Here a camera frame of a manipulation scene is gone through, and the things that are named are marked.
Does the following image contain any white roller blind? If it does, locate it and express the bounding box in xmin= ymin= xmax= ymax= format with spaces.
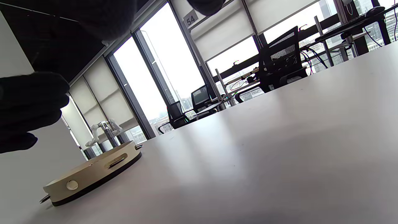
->
xmin=83 ymin=56 xmax=139 ymax=131
xmin=69 ymin=76 xmax=108 ymax=147
xmin=190 ymin=0 xmax=256 ymax=62

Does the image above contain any black mesh office chair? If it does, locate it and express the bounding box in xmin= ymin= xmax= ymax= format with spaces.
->
xmin=235 ymin=26 xmax=309 ymax=103

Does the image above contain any cream wooden tambourine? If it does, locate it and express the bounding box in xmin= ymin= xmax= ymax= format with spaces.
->
xmin=39 ymin=141 xmax=143 ymax=207

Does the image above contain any black computer mouse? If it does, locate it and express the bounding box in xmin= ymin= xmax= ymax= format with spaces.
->
xmin=365 ymin=6 xmax=386 ymax=18

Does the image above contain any black desk with white legs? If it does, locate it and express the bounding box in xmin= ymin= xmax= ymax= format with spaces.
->
xmin=314 ymin=3 xmax=398 ymax=67

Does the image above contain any person's right hand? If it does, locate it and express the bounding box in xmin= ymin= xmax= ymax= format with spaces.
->
xmin=0 ymin=72 xmax=70 ymax=153

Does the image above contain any grey number sign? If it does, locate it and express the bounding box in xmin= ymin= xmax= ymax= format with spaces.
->
xmin=183 ymin=9 xmax=199 ymax=28

